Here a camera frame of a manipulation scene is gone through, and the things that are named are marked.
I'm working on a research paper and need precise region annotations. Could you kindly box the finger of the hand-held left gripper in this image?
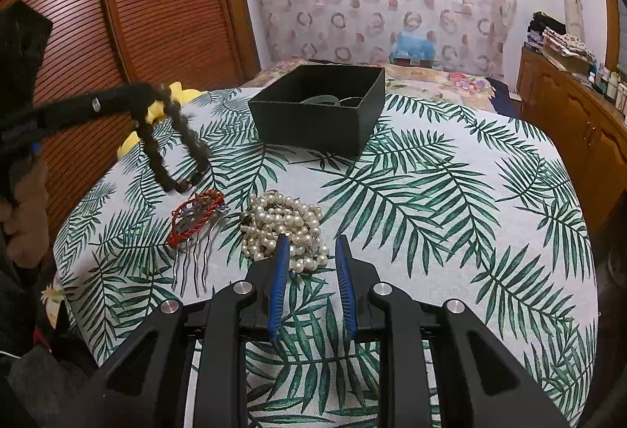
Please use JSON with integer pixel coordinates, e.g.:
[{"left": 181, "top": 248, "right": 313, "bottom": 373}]
[{"left": 33, "top": 82, "right": 170, "bottom": 136}]

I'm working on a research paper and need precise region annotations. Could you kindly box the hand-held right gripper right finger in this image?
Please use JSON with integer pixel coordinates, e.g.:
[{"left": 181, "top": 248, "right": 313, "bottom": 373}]
[{"left": 334, "top": 233, "right": 571, "bottom": 428}]

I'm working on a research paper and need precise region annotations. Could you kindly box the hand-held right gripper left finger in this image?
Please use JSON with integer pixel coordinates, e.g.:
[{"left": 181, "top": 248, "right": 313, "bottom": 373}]
[{"left": 83, "top": 233, "right": 295, "bottom": 428}]

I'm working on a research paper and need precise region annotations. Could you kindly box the white pearl necklace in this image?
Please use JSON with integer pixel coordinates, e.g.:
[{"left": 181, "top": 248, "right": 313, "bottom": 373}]
[{"left": 239, "top": 192, "right": 330, "bottom": 274}]

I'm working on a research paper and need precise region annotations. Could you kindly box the brown wooden bead necklace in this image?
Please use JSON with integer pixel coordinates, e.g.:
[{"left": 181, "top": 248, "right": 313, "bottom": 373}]
[{"left": 131, "top": 83, "right": 212, "bottom": 194}]

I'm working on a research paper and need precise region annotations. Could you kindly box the red braided hair comb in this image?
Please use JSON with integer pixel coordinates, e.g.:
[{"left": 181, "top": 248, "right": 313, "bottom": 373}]
[{"left": 167, "top": 190, "right": 230, "bottom": 299}]

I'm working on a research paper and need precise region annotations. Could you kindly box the black jewelry box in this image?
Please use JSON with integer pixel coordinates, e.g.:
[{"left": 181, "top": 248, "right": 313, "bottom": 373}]
[{"left": 248, "top": 65, "right": 386, "bottom": 158}]

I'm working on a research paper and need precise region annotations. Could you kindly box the person's left hand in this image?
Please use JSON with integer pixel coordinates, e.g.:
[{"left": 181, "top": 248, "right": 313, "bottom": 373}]
[{"left": 0, "top": 158, "right": 51, "bottom": 265}]

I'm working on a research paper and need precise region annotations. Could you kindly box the yellow plush toy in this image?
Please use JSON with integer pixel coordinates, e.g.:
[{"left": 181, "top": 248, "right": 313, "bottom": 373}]
[{"left": 116, "top": 83, "right": 201, "bottom": 159}]

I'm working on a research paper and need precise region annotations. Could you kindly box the green leaf print cloth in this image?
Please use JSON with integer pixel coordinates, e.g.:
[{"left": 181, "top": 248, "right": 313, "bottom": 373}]
[{"left": 53, "top": 88, "right": 601, "bottom": 428}]

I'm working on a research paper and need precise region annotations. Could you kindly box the wooden louvered wardrobe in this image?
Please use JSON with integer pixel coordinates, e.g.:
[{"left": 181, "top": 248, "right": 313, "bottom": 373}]
[{"left": 0, "top": 0, "right": 260, "bottom": 243}]

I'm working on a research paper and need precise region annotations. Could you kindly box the dark blue bed sheet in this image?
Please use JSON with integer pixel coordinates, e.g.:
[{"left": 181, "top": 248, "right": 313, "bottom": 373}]
[{"left": 490, "top": 78, "right": 522, "bottom": 118}]

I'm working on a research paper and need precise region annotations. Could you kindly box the light blue plush toy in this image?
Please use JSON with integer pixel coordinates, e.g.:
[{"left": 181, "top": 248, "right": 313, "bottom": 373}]
[{"left": 392, "top": 31, "right": 437, "bottom": 67}]

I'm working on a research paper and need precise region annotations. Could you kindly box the wooden side cabinet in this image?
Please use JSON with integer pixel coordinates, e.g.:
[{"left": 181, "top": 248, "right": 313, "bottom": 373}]
[{"left": 518, "top": 46, "right": 627, "bottom": 233}]

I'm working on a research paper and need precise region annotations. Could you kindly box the stack of folded fabrics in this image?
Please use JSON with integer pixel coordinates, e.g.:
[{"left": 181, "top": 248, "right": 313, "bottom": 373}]
[{"left": 528, "top": 11, "right": 596, "bottom": 67}]

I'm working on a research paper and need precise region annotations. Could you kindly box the row of cosmetic bottles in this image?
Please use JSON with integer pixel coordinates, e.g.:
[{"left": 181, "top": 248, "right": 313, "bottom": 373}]
[{"left": 590, "top": 63, "right": 627, "bottom": 113}]

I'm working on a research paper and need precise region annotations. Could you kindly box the wooden window frame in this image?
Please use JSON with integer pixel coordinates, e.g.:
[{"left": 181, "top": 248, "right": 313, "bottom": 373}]
[{"left": 600, "top": 0, "right": 622, "bottom": 67}]

